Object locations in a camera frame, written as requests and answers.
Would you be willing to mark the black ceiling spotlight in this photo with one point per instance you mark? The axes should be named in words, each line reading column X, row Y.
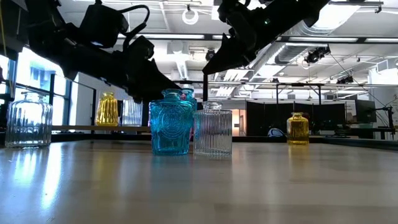
column 345, row 80
column 210, row 55
column 317, row 55

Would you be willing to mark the yellow glass bottle vase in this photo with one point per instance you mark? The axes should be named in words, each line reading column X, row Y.
column 297, row 130

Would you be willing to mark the black computer monitor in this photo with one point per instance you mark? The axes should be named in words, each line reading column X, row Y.
column 366, row 111

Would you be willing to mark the black partition screen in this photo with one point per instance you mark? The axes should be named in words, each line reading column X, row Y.
column 264, row 118

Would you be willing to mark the long ceiling light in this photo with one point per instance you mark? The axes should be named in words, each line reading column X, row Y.
column 381, row 40
column 174, row 36
column 323, row 39

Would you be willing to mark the yellow ribbed glass vase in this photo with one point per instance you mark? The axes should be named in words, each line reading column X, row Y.
column 107, row 112

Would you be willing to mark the teal square glass vase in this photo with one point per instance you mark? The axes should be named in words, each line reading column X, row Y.
column 193, row 102

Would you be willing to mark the clear ribbed glass vase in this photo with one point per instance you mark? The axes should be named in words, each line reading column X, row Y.
column 28, row 124
column 132, row 113
column 213, row 130

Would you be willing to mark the silver ribbed air duct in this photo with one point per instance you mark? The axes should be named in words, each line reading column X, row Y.
column 289, row 53

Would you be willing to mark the black metal table frame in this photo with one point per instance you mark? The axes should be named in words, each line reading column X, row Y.
column 264, row 139

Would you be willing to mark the black shelf divider post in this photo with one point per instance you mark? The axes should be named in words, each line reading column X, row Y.
column 205, row 88

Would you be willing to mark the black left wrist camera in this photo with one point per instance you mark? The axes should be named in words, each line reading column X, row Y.
column 102, row 25

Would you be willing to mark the teal embossed glass vase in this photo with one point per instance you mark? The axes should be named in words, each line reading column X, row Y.
column 169, row 124

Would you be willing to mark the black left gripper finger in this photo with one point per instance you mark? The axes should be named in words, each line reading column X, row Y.
column 152, row 84

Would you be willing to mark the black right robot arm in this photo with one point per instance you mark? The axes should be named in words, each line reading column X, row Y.
column 295, row 15

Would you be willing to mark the black metal rack frame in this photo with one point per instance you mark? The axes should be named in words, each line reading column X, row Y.
column 298, row 84

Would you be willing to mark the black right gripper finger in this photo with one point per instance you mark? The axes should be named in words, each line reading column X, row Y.
column 231, row 54

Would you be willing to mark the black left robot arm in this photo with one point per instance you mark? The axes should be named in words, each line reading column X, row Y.
column 46, row 31

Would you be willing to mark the white and blue rounded object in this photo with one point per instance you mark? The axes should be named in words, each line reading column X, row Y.
column 275, row 132

